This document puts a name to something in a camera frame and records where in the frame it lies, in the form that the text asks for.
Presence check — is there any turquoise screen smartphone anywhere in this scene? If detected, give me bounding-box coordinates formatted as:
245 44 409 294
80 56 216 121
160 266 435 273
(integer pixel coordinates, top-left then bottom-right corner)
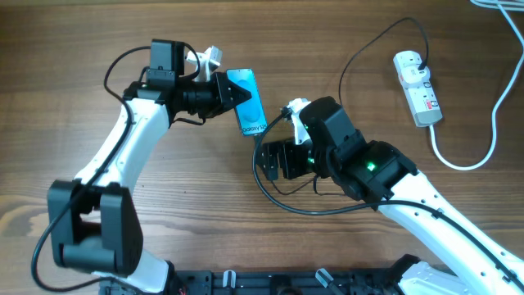
226 68 268 136

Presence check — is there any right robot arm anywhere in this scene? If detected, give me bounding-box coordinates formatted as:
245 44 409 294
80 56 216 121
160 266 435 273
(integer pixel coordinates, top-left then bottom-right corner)
252 97 523 294

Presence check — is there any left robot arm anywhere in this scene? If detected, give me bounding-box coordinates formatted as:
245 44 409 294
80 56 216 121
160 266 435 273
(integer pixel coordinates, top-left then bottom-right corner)
40 39 251 294

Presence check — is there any white USB charger plug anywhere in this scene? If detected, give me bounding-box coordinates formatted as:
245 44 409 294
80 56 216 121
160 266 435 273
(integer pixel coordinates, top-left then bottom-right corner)
399 66 431 89

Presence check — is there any white power strip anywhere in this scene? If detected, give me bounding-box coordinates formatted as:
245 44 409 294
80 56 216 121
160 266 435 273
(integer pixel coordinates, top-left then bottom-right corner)
393 51 443 127

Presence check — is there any black left camera cable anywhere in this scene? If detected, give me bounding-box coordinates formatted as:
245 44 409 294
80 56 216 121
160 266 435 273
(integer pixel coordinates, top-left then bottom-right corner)
30 44 152 293

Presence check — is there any black camera cable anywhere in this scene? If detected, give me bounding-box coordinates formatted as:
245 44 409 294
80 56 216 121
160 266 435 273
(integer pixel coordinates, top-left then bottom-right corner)
251 107 524 284
30 44 152 293

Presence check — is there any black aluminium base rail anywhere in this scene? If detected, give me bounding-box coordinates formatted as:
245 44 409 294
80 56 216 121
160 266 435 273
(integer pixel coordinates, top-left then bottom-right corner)
99 268 404 295

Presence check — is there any black right camera cable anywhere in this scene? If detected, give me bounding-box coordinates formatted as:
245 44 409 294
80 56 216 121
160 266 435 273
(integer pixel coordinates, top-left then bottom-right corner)
251 107 524 284

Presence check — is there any white power strip cord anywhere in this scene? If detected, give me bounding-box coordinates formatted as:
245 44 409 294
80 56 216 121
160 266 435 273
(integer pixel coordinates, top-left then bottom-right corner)
428 0 524 172

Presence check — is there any white cables top right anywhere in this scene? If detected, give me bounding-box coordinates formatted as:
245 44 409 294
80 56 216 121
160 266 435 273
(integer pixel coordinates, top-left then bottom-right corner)
469 0 524 12

